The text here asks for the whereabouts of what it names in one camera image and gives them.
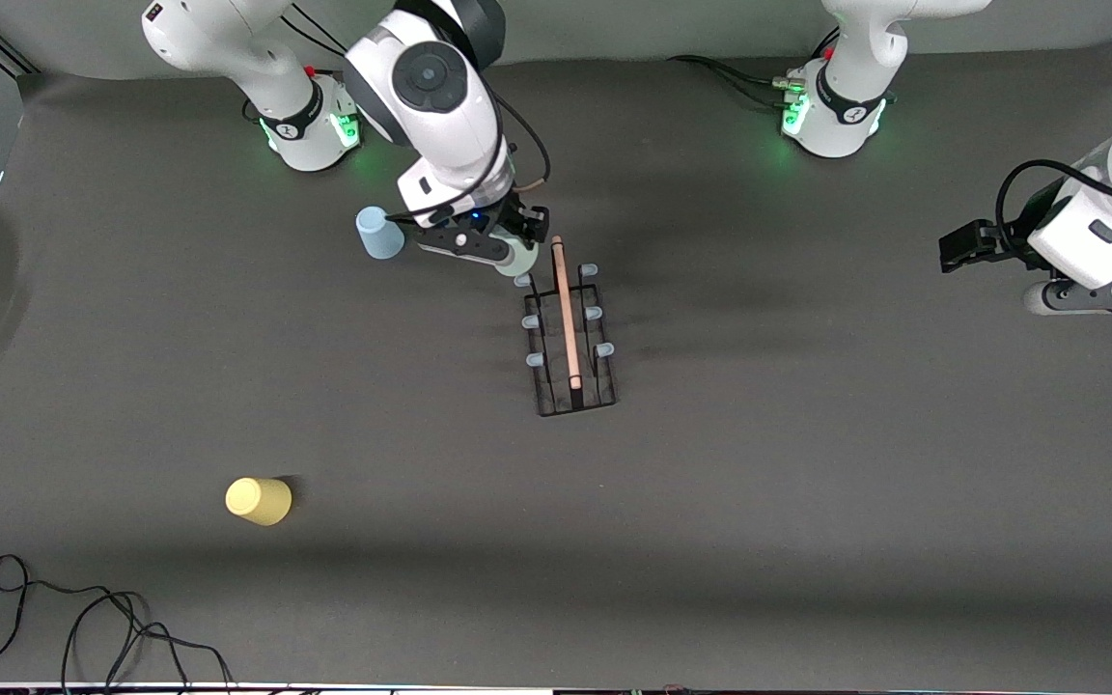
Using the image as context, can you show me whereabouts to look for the pale green plastic cup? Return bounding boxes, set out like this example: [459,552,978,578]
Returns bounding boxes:
[492,239,541,279]

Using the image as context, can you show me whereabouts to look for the black wire cup holder rack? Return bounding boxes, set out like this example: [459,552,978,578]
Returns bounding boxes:
[514,235,619,419]

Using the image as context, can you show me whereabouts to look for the yellow plastic cup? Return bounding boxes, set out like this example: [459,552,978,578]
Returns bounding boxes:
[225,476,293,527]

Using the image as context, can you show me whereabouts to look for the light blue plastic cup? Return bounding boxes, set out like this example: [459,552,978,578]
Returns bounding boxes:
[355,206,406,261]

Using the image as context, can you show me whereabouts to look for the dark grey table mat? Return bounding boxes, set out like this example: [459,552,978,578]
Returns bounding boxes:
[0,39,1112,688]

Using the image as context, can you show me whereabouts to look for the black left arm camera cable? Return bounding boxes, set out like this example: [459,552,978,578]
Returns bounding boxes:
[994,158,1112,254]

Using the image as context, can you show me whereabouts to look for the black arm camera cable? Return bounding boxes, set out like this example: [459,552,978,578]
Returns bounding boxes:
[994,158,1112,254]
[479,87,553,194]

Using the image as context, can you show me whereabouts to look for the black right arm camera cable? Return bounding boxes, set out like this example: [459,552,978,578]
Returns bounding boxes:
[479,87,553,194]

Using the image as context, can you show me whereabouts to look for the black left arm base cables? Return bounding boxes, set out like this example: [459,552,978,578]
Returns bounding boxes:
[667,27,842,109]

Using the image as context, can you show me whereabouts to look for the black arm base cables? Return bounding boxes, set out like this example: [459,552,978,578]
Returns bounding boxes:
[276,3,374,122]
[667,27,842,109]

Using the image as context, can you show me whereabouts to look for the black right arm base cables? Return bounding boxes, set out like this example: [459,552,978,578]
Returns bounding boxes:
[276,3,374,122]

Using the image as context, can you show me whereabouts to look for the loose thin black cable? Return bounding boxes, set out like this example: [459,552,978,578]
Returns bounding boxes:
[0,554,234,688]

